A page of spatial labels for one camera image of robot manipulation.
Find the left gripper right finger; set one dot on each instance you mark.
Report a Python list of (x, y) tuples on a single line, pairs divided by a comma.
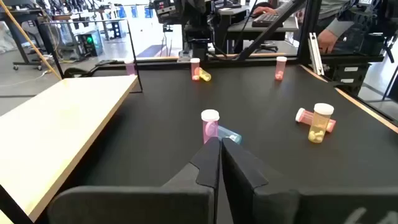
[(236, 174)]

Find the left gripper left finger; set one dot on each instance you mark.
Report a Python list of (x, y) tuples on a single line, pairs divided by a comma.
[(205, 168)]

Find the purple medicine bottle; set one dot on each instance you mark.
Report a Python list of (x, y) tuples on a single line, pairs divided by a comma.
[(130, 68), (209, 129)]

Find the blue medicine bottle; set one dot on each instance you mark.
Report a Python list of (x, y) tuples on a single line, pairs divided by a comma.
[(231, 135)]

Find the pink medicine bottle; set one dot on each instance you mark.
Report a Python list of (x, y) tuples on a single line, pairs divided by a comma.
[(195, 70), (305, 116), (280, 70)]

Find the yellow medicine bottle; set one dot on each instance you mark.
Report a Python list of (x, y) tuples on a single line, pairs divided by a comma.
[(320, 124), (206, 75)]

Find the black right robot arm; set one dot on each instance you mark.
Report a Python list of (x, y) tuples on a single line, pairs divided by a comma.
[(197, 34)]

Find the grey desk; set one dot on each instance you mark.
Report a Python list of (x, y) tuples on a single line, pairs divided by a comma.
[(242, 29)]

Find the silver aluminium bar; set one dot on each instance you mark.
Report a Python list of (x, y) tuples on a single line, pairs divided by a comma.
[(315, 53)]

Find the light wooden board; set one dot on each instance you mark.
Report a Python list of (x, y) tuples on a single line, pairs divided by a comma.
[(62, 124)]

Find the black equipment box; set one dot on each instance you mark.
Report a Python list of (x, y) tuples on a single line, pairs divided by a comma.
[(348, 74)]

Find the black keyboard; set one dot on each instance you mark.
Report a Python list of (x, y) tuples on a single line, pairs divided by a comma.
[(267, 20)]

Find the person's hand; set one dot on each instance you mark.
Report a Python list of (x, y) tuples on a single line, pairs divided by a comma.
[(264, 10), (326, 40)]

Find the computer tower with green light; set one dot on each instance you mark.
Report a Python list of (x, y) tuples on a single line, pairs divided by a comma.
[(90, 42)]

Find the person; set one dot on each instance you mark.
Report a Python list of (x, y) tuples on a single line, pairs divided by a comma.
[(340, 26)]

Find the black rolling cart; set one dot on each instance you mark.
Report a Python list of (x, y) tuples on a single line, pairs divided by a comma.
[(21, 37)]

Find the black frame strut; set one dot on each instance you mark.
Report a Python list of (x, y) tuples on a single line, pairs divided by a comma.
[(267, 31)]

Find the black frame post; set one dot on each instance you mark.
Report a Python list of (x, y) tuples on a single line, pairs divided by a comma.
[(308, 31)]

